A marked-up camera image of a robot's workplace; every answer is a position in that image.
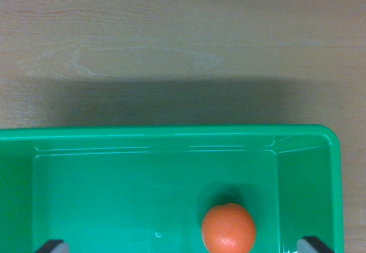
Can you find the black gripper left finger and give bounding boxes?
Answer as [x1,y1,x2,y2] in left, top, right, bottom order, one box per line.
[35,239,70,253]

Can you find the orange tangerine fruit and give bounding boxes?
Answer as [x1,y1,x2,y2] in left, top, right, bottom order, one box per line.
[201,203,257,253]

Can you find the green plastic bin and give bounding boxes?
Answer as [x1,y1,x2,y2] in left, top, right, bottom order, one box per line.
[0,124,345,253]

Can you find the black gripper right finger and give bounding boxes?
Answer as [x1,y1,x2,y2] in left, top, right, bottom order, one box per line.
[296,236,335,253]

